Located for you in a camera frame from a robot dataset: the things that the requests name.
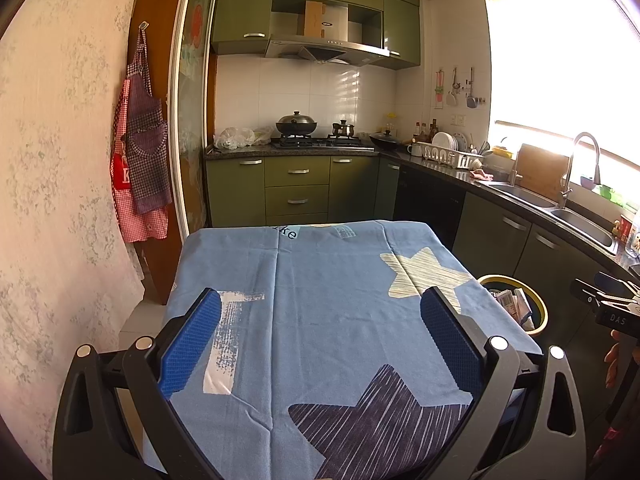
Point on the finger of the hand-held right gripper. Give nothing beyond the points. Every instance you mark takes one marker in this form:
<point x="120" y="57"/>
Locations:
<point x="587" y="294"/>
<point x="617" y="281"/>

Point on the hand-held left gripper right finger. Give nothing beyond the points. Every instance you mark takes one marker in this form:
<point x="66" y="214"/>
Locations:
<point x="450" y="345"/>

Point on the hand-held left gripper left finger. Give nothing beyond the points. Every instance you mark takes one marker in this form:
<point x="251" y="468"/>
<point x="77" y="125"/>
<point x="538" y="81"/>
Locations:
<point x="192" y="345"/>

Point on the yellow rimmed blue waste bin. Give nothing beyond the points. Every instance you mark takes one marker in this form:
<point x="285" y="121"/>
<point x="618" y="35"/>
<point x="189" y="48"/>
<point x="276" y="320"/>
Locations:
<point x="540" y="310"/>

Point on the purple cardboard box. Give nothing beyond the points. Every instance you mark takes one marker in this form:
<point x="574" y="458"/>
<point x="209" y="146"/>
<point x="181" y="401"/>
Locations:
<point x="525" y="307"/>

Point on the red and white carton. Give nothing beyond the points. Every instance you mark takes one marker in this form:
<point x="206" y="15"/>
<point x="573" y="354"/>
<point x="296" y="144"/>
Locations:
<point x="506" y="302"/>

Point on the person's right hand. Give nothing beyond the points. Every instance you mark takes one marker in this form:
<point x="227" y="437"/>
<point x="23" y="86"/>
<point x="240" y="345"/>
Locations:
<point x="614" y="365"/>

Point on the red yellow packets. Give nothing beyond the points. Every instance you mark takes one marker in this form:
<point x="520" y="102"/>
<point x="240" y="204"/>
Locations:
<point x="624" y="230"/>

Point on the steel double sink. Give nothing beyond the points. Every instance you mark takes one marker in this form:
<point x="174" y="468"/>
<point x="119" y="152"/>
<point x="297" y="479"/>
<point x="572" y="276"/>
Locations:
<point x="580" y="220"/>

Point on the green plastic container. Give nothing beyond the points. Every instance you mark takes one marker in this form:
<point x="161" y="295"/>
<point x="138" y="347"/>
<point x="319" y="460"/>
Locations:
<point x="610" y="195"/>

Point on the grey sponge holder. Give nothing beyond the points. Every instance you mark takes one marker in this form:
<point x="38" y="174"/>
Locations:
<point x="590" y="183"/>

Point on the tall steel faucet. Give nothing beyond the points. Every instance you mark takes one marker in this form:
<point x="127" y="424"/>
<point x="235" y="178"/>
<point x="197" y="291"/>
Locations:
<point x="565" y="180"/>

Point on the red checked apron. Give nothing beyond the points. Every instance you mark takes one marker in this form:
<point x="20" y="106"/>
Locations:
<point x="145" y="227"/>

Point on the blue star tablecloth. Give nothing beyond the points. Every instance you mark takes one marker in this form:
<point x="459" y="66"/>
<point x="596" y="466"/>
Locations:
<point x="325" y="320"/>

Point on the wooden cutting board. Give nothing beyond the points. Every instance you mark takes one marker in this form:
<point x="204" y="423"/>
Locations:
<point x="542" y="170"/>

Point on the small steel faucet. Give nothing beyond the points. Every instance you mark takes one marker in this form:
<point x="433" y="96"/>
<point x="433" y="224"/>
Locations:
<point x="514" y="172"/>

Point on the pink cloth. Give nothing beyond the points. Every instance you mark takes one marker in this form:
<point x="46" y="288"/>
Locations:
<point x="481" y="175"/>

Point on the black kitchen countertop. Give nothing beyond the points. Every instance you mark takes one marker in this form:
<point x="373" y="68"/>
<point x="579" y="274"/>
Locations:
<point x="440" y="167"/>

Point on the white dish rack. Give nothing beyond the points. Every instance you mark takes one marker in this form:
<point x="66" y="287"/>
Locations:
<point x="445" y="156"/>

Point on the purple checked apron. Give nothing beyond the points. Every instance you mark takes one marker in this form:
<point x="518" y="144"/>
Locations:
<point x="145" y="160"/>

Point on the white mug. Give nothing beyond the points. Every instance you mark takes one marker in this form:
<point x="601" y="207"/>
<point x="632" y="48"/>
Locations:
<point x="414" y="150"/>

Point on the green base cabinets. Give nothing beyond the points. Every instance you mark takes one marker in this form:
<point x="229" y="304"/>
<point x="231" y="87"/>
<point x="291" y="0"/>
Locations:
<point x="295" y="172"/>

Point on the white plate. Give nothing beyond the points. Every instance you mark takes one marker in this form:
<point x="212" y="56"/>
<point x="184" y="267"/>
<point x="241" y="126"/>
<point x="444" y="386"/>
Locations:
<point x="442" y="141"/>

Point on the clear plastic bag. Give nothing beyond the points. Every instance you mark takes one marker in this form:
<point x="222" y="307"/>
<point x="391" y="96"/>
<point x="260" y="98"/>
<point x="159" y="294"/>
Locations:
<point x="240" y="138"/>

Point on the condiment bottles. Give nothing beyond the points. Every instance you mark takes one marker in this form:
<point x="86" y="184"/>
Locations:
<point x="427" y="132"/>

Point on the black pan with lid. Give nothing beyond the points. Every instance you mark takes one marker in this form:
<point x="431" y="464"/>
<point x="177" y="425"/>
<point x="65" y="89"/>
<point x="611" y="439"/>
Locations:
<point x="385" y="141"/>

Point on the hanging grey spatula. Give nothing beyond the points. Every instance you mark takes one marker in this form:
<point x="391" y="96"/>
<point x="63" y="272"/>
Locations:
<point x="471" y="101"/>

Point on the window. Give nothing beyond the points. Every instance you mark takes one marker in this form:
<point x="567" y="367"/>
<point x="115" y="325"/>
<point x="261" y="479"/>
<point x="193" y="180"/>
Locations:
<point x="560" y="60"/>

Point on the gas stove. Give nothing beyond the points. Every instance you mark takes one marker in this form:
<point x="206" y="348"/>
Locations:
<point x="320" y="143"/>

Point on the black wok with lid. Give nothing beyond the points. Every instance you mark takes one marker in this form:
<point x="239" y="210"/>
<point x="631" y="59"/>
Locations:
<point x="296" y="126"/>

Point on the sliding glass door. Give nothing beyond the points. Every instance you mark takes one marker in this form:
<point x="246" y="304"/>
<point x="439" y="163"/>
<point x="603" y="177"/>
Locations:
<point x="192" y="85"/>

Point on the steel range hood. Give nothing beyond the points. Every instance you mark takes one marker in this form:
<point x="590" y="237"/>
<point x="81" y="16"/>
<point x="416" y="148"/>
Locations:
<point x="320" y="50"/>

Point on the wall socket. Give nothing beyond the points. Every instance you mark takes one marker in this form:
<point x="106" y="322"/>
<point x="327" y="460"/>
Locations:
<point x="459" y="120"/>

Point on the green wall cabinets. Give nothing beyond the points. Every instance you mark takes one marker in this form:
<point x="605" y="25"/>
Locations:
<point x="240" y="15"/>

